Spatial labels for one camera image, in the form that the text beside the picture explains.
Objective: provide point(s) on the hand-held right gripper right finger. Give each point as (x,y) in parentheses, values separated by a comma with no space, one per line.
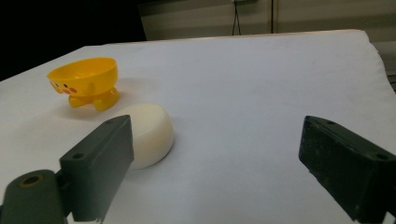
(345,168)

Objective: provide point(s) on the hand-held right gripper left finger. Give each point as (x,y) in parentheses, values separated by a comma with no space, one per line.
(96,165)

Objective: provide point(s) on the white round steamed bun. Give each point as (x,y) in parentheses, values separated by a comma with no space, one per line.
(152,133)

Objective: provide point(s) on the yellow duck-face footed bowl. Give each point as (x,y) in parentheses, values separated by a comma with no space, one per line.
(85,77)

